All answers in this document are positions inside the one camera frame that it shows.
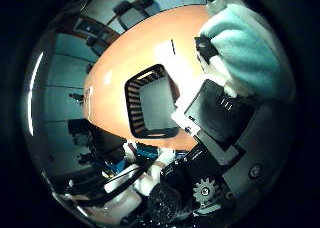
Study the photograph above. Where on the dark office chair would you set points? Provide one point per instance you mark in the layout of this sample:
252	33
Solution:
131	13

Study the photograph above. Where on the thin black marker strip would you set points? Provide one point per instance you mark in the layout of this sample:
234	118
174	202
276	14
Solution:
172	46

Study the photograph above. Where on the black plastic mesh basket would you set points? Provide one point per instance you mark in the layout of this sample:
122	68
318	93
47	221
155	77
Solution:
131	101

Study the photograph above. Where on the blue ribbed rack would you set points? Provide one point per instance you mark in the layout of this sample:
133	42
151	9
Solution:
146	150

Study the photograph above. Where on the teal plush toy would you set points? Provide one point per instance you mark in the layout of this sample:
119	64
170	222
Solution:
246	51

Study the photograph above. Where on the long white light strip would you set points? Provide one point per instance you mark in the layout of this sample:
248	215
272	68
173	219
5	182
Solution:
33	91

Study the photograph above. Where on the black equipment stand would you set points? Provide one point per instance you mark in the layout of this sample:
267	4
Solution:
100	141

